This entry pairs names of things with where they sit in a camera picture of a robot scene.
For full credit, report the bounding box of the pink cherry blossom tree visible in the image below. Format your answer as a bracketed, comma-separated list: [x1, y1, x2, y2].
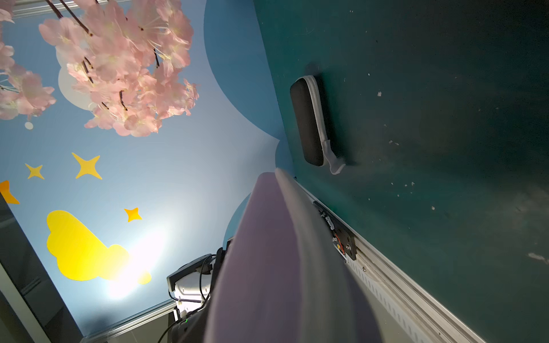
[0, 0, 200, 138]

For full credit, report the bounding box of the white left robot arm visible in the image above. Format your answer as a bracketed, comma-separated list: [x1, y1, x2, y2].
[161, 239, 232, 342]

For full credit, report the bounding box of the black zippered umbrella case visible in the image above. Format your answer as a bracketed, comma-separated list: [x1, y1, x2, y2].
[290, 75, 346, 175]

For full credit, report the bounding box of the grey umbrella case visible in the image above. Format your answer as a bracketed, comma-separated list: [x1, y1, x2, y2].
[204, 169, 382, 342]

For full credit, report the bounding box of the aluminium front rail base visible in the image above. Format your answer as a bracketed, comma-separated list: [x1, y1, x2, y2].
[281, 179, 482, 342]

